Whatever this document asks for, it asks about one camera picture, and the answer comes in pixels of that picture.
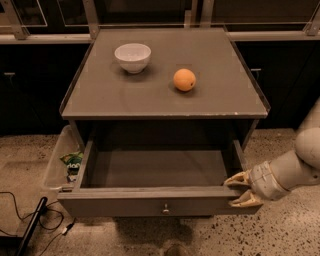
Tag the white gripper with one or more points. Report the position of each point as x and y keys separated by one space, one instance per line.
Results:
x=261 y=180

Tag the grey top drawer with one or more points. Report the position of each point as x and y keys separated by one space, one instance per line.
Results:
x=151 y=182

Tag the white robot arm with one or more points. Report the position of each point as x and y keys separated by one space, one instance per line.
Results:
x=300 y=166

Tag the grey drawer cabinet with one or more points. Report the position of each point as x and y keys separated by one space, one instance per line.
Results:
x=223 y=89

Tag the orange fruit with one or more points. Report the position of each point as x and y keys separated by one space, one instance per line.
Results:
x=184 y=80

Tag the white ceramic bowl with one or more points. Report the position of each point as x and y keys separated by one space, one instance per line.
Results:
x=133 y=57

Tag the green snack bag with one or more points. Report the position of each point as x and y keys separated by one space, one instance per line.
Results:
x=72 y=162

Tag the clear plastic bin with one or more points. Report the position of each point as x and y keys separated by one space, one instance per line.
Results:
x=56 y=173

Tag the black flat bar device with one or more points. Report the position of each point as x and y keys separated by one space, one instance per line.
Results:
x=31 y=227

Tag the metal railing frame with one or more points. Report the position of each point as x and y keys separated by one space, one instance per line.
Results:
x=85 y=20

